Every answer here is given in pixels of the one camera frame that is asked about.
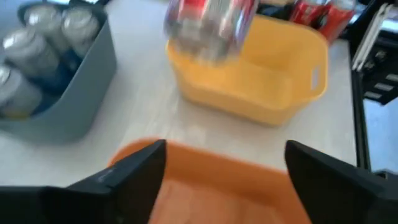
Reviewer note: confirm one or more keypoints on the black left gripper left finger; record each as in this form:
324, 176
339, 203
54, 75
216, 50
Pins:
124, 186

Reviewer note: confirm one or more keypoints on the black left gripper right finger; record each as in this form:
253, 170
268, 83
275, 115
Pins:
335, 193

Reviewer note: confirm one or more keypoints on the silver blue soda can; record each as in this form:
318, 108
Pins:
15, 90
46, 21
29, 51
81, 28

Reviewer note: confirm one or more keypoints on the red soda can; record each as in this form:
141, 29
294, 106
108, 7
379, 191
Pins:
337, 17
211, 28
306, 12

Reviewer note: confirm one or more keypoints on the blue-grey plastic bin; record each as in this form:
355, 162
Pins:
84, 102

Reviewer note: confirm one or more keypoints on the orange plastic bin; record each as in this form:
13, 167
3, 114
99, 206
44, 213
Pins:
217, 193

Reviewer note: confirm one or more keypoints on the yellow plastic bin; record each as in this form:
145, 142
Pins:
248, 90

